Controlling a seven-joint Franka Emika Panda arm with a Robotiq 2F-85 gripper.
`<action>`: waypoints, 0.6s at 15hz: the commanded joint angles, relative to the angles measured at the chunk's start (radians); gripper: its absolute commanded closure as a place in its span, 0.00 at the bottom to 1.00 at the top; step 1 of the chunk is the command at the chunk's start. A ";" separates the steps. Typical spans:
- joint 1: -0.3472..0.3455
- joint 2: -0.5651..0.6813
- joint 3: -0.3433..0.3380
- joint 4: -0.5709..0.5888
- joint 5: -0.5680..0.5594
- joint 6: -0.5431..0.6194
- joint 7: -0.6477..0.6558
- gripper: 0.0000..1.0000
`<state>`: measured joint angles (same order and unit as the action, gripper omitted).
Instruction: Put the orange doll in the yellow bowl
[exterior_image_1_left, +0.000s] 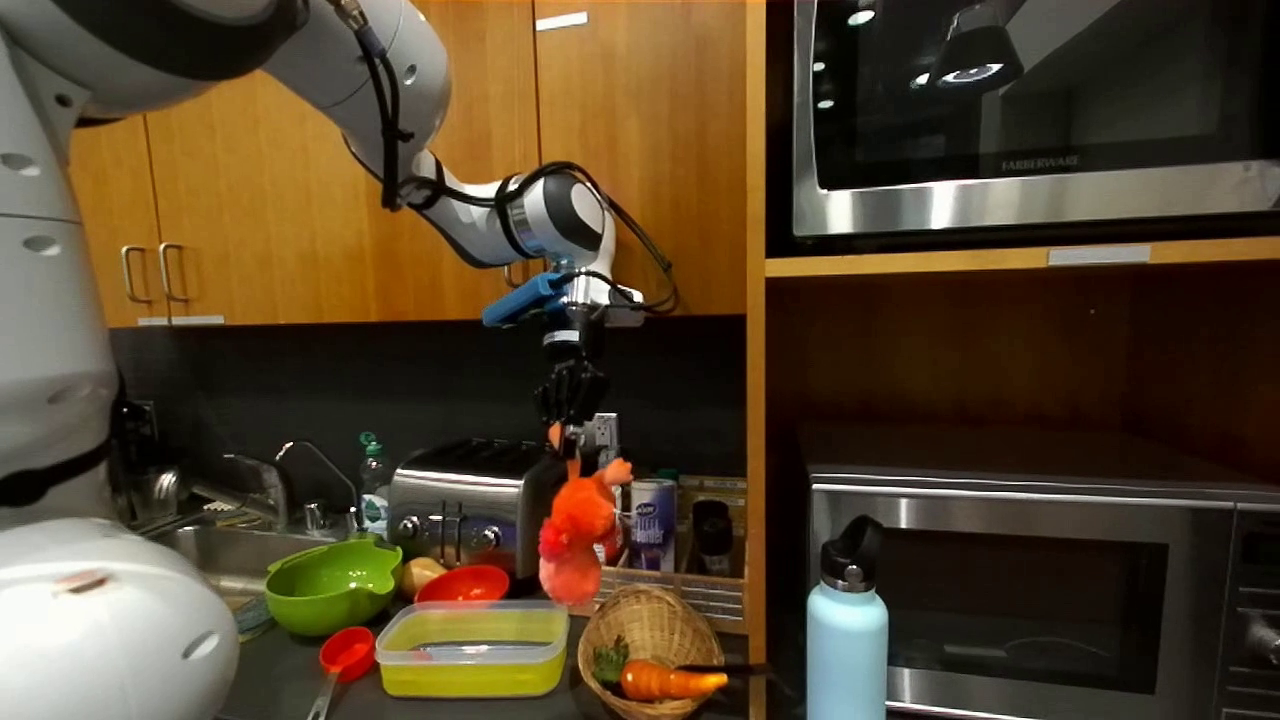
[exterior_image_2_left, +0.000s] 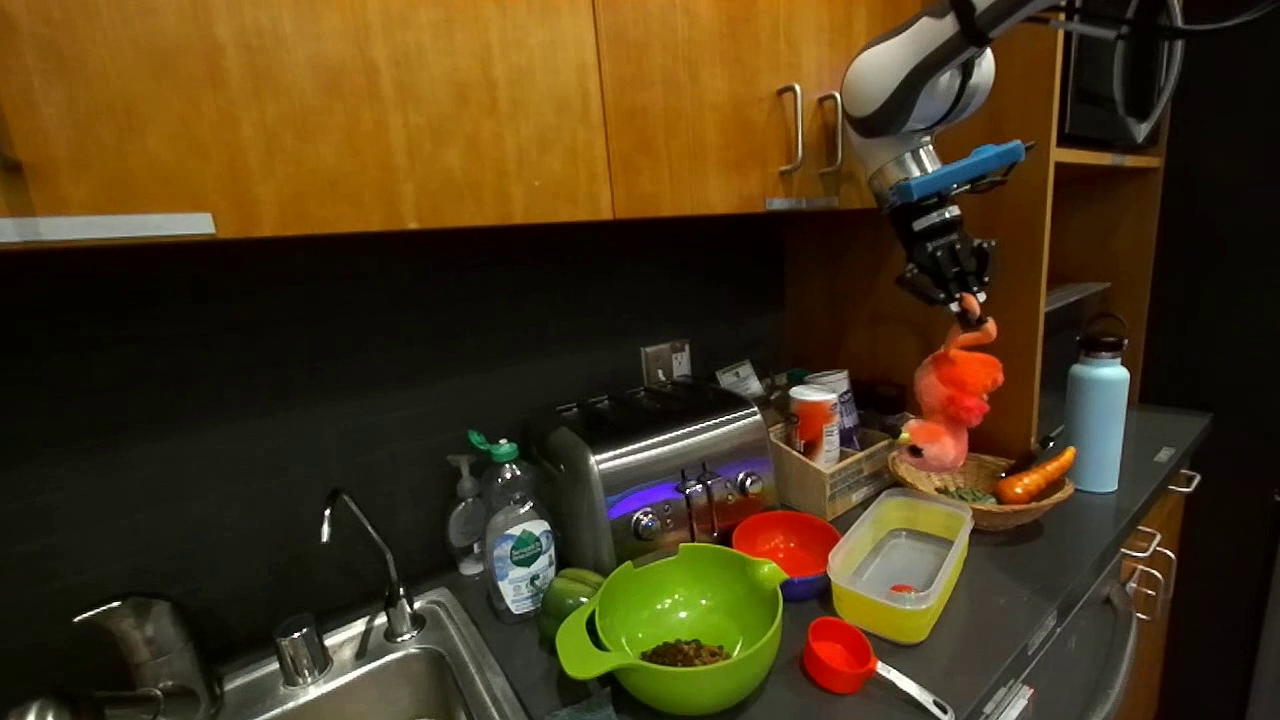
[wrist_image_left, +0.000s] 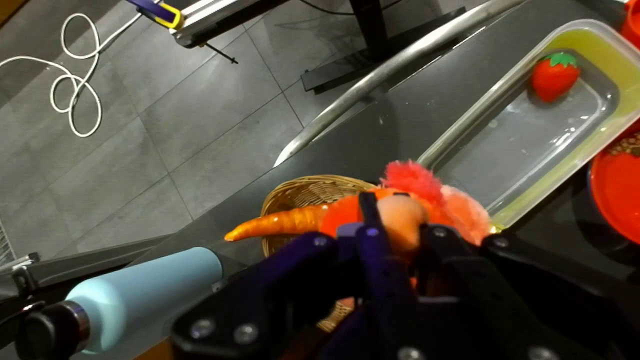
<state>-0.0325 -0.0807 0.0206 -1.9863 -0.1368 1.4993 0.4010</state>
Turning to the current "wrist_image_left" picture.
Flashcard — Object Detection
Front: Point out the red measuring cup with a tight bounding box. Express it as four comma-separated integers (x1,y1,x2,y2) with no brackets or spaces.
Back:
618,0,640,50

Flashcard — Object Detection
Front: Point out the red bowl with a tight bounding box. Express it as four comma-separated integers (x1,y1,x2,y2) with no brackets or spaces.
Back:
585,129,640,246

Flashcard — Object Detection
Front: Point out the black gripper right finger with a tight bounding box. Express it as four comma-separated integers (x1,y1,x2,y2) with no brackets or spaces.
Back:
414,223,640,360

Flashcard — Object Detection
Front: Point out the yellow plastic container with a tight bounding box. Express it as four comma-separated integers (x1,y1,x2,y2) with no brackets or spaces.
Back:
414,15,640,232

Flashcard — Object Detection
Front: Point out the orange plush doll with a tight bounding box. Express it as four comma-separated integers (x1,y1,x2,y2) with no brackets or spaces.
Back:
318,158,496,256

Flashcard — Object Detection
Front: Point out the orange toy carrot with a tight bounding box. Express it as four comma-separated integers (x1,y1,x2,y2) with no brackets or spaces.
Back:
222,202,335,244

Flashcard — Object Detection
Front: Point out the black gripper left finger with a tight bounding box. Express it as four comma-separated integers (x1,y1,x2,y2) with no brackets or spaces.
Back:
168,190,416,360

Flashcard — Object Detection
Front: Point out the white cord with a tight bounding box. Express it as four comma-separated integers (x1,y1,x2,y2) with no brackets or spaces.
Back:
0,10,145,139

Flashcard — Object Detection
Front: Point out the metal cart frame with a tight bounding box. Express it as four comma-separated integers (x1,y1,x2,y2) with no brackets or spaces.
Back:
128,0,289,50

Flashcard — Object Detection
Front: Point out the black stand base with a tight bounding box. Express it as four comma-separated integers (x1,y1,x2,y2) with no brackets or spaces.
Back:
298,0,483,93

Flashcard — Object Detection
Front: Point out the wicker basket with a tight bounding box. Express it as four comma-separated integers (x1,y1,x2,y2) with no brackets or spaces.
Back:
257,172,380,259

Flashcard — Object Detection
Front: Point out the light blue water bottle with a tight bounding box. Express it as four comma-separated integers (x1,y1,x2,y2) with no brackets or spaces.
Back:
13,244,226,360

